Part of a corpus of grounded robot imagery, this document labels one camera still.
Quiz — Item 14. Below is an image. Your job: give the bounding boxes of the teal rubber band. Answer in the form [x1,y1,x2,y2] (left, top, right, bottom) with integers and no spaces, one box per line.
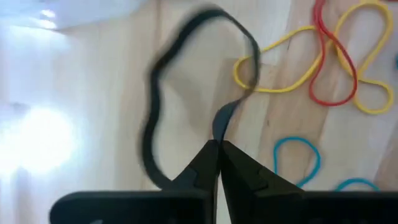
[335,177,381,192]
[272,136,322,189]

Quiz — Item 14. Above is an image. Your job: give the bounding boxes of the red rubber band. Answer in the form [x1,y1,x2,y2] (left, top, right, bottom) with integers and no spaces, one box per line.
[308,0,359,107]

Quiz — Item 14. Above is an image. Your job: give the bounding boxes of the yellow rubber band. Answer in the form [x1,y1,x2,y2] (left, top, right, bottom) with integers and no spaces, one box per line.
[333,0,395,115]
[233,24,327,94]

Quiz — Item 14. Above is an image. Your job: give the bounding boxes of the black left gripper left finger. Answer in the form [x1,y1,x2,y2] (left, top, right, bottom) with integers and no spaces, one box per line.
[49,139,220,224]

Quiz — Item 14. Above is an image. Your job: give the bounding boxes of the wide black rubber band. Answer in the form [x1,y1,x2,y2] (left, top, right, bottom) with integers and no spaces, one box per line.
[141,8,261,191]

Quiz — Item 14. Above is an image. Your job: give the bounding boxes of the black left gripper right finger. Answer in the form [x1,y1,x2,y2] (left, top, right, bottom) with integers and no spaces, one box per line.
[219,140,398,224]

